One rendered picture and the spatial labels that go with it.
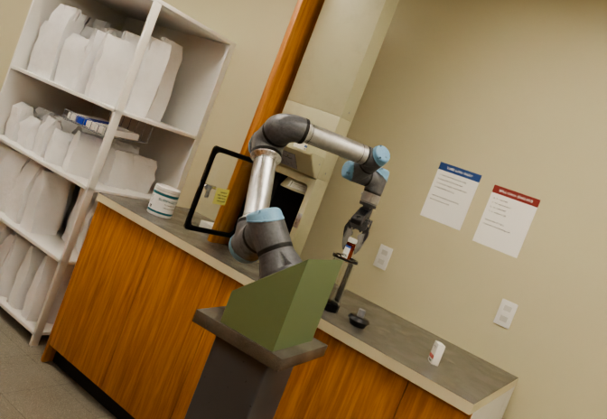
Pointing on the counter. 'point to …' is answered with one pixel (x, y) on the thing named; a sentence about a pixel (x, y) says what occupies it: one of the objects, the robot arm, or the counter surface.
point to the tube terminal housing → (315, 190)
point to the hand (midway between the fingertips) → (349, 248)
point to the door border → (201, 184)
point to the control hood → (305, 161)
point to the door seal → (202, 189)
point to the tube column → (349, 37)
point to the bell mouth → (294, 185)
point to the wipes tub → (163, 200)
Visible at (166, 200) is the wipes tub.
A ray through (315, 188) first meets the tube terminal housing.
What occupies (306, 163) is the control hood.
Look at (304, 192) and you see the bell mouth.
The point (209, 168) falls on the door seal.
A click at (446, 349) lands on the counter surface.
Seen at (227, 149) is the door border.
